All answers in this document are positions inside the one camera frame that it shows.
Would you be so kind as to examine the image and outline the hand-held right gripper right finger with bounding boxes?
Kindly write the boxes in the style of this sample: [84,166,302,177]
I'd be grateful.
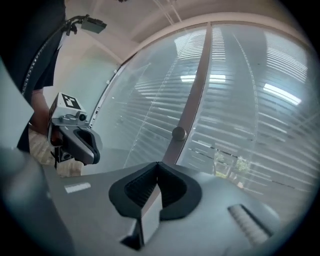
[144,161,281,256]

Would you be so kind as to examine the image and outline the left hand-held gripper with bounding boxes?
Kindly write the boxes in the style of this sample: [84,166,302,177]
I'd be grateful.
[46,91,104,166]

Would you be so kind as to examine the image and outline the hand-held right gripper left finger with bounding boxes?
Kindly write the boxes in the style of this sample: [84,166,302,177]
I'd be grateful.
[43,161,159,256]

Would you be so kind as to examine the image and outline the round dark metal door knob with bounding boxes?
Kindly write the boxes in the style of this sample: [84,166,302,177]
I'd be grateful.
[171,125,188,143]

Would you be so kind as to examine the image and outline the person's left forearm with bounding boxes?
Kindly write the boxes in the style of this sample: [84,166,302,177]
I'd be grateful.
[30,89,51,136]

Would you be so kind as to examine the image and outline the green outdoor plants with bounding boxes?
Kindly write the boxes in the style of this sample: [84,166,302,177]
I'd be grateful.
[213,149,250,184]

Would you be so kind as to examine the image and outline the person's black shirt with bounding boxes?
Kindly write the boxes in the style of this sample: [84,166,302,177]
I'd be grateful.
[0,0,67,154]

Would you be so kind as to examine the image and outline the grey head-mounted camera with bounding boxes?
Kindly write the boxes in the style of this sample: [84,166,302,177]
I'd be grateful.
[60,13,108,35]

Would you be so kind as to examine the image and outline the grey metal window post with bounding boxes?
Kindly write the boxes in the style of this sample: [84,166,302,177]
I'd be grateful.
[161,21,214,166]

